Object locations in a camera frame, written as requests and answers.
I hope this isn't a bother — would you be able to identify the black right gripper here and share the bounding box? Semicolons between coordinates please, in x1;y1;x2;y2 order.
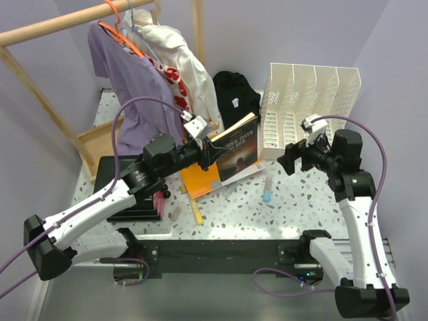
277;128;339;175

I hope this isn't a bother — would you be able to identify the Three Days To See book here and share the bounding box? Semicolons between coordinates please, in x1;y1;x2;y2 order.
211;112;258;181

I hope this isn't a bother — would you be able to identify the orange folder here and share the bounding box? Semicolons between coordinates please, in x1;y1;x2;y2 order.
180;160;265;199

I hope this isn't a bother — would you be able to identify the blue highlighter marker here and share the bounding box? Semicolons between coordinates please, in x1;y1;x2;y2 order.
263;177;272;203

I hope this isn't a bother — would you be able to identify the pink drawer tray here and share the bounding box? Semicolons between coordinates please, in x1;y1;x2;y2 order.
152;191;165;219

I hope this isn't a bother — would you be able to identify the green highlighter marker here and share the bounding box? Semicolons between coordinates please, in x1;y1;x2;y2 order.
221;185;237;199

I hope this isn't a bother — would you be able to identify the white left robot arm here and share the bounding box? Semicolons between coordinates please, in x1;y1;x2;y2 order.
24;134;228;281

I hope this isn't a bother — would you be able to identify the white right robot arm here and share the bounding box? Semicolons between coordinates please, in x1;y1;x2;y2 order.
278;130;410;320

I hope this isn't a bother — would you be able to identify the black folded garment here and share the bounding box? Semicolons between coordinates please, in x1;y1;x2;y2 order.
213;71;261;129

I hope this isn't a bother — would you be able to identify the yellow highlighter marker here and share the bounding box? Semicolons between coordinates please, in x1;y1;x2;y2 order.
191;199;204;225

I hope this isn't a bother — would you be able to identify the cream file organizer rack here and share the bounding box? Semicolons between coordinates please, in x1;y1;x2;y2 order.
258;63;361;160

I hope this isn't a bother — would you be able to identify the red white patterned garment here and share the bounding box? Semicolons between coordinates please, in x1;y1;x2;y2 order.
149;58;191;112

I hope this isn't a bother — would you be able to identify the beige eraser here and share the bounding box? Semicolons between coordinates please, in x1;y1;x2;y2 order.
169;207;182;221

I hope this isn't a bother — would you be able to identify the black drawer organizer box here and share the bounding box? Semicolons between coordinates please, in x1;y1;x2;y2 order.
93;156;161;223

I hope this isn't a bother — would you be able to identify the purple t-shirt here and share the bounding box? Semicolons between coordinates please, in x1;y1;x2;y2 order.
88;22;185;155

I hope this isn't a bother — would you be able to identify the white shirt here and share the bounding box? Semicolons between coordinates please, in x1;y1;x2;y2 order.
122;9;223;129

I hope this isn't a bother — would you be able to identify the wooden clothes rack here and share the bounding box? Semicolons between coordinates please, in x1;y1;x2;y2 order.
0;0;220;182

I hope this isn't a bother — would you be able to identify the wooden clothes hanger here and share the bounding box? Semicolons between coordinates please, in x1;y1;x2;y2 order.
150;0;161;25

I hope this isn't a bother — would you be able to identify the orange clothes hanger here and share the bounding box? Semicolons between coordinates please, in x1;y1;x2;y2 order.
98;0;145;58

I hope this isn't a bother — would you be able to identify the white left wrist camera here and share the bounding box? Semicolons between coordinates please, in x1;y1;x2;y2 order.
184;116;212;140

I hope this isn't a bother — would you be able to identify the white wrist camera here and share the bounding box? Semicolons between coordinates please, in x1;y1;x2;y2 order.
184;116;212;140
301;114;328;139

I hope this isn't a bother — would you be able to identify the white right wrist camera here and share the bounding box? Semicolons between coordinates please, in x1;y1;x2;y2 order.
301;114;328;139

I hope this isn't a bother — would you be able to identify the aluminium rail frame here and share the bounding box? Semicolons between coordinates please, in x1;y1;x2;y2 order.
332;217;396;270

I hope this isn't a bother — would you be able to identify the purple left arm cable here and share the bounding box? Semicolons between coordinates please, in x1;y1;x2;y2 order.
0;96;193;298

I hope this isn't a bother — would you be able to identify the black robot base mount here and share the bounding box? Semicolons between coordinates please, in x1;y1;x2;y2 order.
104;228;324;283

